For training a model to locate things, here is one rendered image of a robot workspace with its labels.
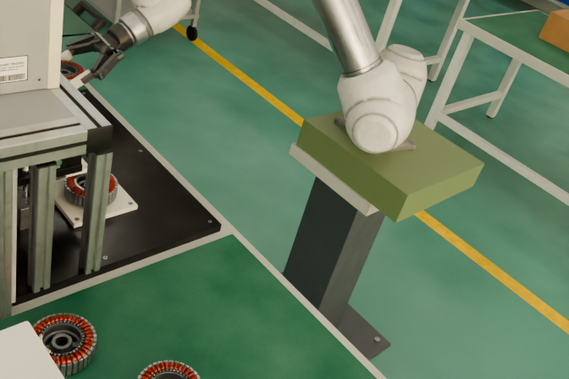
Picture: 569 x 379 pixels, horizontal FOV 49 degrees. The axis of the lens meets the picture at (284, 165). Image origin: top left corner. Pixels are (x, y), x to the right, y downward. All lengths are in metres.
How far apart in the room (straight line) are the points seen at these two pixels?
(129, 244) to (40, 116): 0.40
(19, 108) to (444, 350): 1.87
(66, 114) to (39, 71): 0.09
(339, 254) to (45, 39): 1.15
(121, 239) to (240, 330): 0.32
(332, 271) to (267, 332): 0.75
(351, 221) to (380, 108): 0.49
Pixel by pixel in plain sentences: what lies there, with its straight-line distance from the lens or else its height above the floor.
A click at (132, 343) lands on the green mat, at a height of 0.75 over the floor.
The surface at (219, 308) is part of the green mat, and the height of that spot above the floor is 0.75.
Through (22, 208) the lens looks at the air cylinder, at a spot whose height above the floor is 0.82.
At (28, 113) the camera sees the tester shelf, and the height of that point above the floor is 1.11.
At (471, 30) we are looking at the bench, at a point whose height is 0.72.
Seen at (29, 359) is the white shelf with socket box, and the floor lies 1.21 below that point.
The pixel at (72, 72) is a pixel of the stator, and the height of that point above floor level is 0.82.
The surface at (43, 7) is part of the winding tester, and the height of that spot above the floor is 1.26.
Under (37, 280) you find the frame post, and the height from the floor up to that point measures 0.80.
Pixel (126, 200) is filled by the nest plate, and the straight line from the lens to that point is 1.43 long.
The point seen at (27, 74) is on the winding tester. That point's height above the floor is 1.15.
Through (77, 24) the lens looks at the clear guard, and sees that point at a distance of 1.51.
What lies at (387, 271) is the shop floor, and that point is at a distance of 2.71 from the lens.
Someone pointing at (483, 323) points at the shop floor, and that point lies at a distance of 2.71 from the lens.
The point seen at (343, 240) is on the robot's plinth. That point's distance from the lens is 1.89.
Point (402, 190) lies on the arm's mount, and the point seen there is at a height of 0.84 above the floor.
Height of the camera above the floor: 1.67
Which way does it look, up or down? 32 degrees down
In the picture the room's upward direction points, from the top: 17 degrees clockwise
